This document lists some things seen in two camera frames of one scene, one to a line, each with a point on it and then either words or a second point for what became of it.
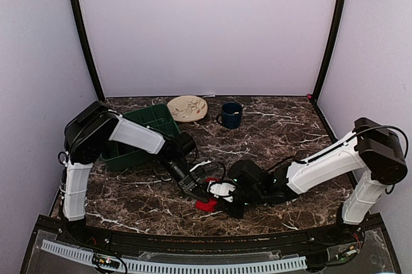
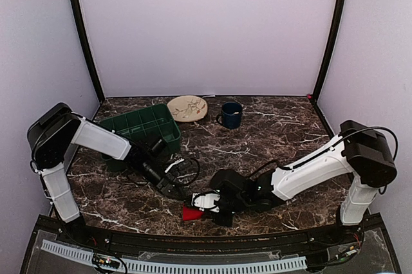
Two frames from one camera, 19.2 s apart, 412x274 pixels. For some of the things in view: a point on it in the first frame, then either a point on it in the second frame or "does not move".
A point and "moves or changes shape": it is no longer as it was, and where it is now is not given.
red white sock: [210, 206] moves or changes shape
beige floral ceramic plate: [187, 108] does not move
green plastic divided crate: [157, 118] does not move
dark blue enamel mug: [230, 118] does not move
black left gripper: [194, 181] -> [168, 181]
